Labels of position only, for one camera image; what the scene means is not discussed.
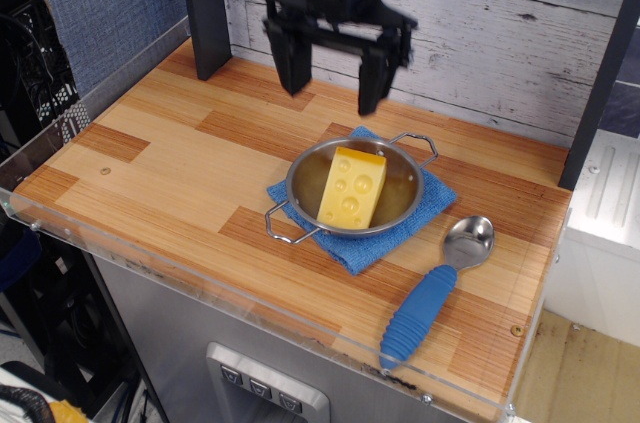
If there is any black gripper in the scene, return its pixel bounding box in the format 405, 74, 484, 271
264, 0, 417, 116

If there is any yellow toy cheese wedge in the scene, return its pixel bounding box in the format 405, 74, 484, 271
316, 146, 387, 230

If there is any blue folded cloth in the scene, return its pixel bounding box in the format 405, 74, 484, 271
265, 126, 456, 275

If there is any steel toy fridge cabinet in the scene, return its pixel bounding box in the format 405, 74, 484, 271
95, 257, 517, 422

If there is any white appliance top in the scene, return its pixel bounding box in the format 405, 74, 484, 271
544, 130, 639, 346

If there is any silver dispenser button panel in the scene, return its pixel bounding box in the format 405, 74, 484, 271
206, 342, 331, 422

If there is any steel pot with handles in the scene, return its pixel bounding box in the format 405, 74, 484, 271
265, 132, 438, 244

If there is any steel spoon blue handle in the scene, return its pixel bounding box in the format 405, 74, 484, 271
379, 215, 495, 373

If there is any dark grey right post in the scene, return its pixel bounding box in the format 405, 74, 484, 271
558, 0, 639, 190

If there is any black braided cable sleeve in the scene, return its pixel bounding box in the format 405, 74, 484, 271
0, 384, 54, 423

